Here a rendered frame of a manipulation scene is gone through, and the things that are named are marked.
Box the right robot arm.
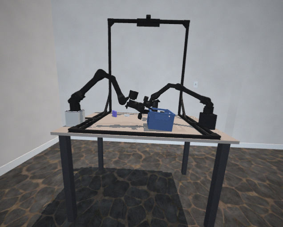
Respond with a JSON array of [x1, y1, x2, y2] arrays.
[[68, 69, 145, 113]]

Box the blue plastic crate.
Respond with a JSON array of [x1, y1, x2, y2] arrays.
[[147, 107, 175, 131]]

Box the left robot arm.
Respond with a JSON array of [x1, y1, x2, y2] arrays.
[[146, 83, 214, 115]]

